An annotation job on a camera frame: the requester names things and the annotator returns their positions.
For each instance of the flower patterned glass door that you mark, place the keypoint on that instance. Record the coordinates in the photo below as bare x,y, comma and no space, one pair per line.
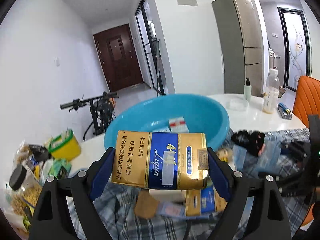
296,50

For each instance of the red and white box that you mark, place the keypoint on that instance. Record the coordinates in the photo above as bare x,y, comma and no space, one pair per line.
178,125

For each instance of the grey refrigerator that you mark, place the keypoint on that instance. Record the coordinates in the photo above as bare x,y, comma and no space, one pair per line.
237,42

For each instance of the clear bottle with yellow drink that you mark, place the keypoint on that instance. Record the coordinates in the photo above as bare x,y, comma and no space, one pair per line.
270,92

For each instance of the blue plaid shirt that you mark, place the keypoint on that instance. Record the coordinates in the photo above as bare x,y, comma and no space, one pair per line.
162,230

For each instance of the black scrunchie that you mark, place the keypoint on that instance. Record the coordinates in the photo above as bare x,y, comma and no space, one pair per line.
238,138

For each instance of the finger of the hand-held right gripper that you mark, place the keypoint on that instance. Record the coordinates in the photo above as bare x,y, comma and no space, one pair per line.
290,181
293,148

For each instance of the small dark blue box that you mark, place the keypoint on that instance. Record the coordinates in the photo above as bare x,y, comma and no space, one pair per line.
284,110

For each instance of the beige cardboard box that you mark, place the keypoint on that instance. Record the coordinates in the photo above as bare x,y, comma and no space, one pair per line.
146,205

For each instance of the blue and gold cigarette carton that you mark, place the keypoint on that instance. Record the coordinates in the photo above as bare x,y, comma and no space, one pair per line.
160,160
202,202

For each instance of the black framed glass partition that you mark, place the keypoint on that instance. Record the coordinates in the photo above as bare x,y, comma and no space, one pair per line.
147,42

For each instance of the dark pouch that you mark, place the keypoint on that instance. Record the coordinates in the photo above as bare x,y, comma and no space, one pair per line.
40,152

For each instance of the clear jar of nuts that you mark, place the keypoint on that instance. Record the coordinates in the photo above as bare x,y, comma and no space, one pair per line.
22,197

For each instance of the green snack packet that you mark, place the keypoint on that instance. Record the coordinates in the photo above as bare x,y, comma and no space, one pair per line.
60,168

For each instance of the clear plastic tray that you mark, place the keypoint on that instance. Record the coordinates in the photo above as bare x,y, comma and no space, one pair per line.
236,104

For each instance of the light blue wet wipes packet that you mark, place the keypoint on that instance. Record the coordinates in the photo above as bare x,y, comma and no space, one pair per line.
272,151
240,156

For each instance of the blue plastic basin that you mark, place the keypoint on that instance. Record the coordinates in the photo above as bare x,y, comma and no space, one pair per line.
200,112

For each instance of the dark brown door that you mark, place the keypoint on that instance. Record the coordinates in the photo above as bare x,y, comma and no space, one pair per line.
117,57

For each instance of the yellow tub with green lid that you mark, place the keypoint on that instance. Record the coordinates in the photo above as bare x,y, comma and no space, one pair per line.
66,150

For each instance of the black bicycle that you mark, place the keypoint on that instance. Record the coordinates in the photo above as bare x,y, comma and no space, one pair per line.
95,112

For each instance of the pale green pump bottle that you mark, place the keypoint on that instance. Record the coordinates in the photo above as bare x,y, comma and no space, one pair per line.
248,92

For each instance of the clear snack bag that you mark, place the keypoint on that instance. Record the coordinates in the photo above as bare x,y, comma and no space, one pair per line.
22,152

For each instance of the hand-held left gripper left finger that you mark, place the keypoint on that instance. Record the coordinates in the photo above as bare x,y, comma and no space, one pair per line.
101,172

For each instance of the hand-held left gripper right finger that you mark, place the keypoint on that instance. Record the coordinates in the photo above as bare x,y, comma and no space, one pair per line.
220,177

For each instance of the black plush cat paw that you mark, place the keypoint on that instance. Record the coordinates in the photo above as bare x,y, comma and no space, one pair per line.
255,142

